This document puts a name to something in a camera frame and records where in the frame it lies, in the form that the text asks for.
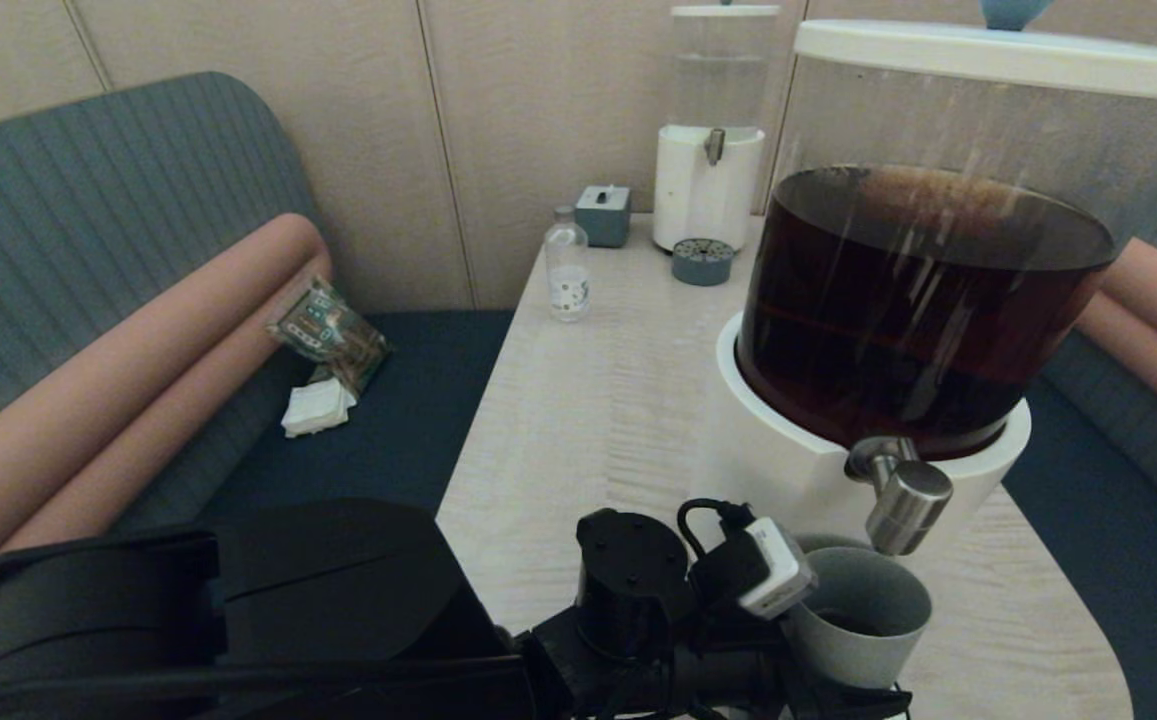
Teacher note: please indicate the grey plastic cup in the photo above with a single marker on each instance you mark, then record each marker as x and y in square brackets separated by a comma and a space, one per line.
[868, 645]

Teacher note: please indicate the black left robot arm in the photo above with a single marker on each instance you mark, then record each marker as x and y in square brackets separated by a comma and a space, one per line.
[288, 600]

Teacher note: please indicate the large white dispenser lid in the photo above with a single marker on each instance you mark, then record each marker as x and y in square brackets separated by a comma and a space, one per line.
[988, 52]

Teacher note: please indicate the small white dispenser lid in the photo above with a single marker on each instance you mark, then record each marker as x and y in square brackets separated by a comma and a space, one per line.
[726, 11]

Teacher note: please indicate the grey-blue square box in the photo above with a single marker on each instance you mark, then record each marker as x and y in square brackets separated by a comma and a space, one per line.
[603, 217]

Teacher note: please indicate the small white water dispenser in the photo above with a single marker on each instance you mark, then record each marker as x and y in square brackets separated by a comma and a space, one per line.
[703, 200]

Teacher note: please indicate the grey ribbed sofa backrest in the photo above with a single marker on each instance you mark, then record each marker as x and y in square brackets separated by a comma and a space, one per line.
[1118, 430]
[88, 200]

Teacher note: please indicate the white paper napkins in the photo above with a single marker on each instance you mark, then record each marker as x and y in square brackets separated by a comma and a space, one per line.
[318, 410]

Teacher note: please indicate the large white tea dispenser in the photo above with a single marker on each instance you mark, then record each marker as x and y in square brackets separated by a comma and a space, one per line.
[808, 440]

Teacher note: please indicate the clear snack packet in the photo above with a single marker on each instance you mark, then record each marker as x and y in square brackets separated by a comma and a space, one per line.
[328, 335]

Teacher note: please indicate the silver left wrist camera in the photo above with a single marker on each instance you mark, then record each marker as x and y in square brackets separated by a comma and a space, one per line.
[778, 570]

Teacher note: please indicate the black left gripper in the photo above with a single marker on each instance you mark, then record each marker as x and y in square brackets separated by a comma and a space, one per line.
[728, 670]

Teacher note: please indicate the clear plastic bottle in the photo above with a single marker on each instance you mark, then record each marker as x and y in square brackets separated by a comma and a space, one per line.
[568, 280]

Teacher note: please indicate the large metal dispenser tap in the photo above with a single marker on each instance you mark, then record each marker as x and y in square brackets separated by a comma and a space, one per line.
[908, 500]

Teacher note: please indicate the dark blue seat cushion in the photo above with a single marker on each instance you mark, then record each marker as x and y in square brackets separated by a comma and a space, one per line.
[368, 440]
[1118, 600]

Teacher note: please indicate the small blue drip tray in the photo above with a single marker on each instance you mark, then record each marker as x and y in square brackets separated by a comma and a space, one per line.
[703, 265]

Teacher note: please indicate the small metal dispenser tap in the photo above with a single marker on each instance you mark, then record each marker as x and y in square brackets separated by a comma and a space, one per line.
[714, 146]

